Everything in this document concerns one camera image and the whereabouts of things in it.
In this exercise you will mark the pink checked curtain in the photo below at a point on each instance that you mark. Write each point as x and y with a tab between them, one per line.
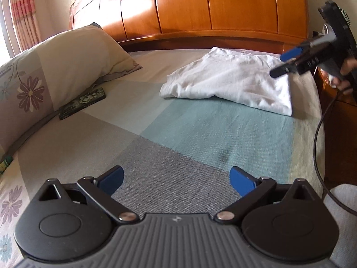
25	14

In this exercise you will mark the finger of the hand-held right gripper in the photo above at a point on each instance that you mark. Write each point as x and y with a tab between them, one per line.
290	54
281	71

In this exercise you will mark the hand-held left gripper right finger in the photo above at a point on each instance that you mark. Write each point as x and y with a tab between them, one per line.
242	180

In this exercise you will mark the wooden nightstand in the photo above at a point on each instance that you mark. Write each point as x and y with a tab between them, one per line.
325	92

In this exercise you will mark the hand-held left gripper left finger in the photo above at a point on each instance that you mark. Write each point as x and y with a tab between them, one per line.
113	178

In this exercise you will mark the green glass bottle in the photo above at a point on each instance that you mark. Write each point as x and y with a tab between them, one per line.
5	166

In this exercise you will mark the white printed t-shirt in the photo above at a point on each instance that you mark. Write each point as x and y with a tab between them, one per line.
231	81

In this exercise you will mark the wooden headboard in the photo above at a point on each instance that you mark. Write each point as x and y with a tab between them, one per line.
195	8

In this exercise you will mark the person's grey trousers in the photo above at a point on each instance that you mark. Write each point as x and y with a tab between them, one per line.
344	229

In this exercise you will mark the floral pillow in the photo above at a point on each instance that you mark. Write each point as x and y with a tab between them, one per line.
55	72

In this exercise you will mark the person's right hand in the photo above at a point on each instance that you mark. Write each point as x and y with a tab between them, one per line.
345	81

